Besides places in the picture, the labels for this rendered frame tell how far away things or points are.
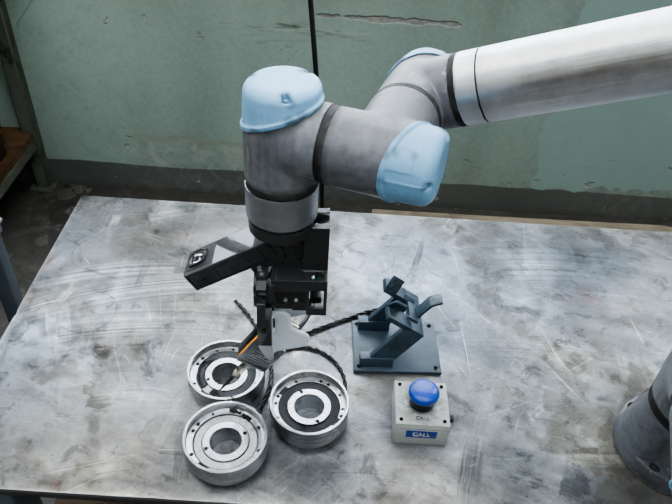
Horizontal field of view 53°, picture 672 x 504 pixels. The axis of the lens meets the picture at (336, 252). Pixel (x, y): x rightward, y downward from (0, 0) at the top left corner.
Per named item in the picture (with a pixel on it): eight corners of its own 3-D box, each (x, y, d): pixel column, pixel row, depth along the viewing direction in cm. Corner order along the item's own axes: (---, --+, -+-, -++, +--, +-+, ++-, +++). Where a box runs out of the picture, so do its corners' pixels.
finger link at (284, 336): (308, 377, 81) (310, 317, 76) (259, 376, 81) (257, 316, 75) (309, 359, 83) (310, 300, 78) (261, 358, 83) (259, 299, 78)
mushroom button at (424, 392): (405, 423, 88) (410, 400, 85) (404, 398, 91) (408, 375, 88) (435, 425, 88) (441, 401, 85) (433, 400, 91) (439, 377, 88)
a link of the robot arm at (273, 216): (240, 201, 65) (248, 156, 71) (242, 238, 68) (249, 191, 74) (318, 204, 65) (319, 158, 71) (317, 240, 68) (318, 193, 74)
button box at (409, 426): (392, 444, 88) (396, 422, 85) (390, 400, 94) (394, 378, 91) (453, 448, 88) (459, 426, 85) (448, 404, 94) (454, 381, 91)
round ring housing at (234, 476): (233, 507, 81) (231, 488, 78) (167, 464, 84) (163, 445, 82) (284, 444, 88) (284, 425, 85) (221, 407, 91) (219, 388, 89)
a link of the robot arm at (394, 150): (464, 96, 63) (354, 73, 66) (437, 154, 55) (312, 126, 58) (451, 166, 69) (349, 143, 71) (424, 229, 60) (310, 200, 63)
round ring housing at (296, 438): (362, 412, 92) (364, 393, 89) (318, 467, 85) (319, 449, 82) (300, 376, 96) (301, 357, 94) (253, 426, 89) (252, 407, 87)
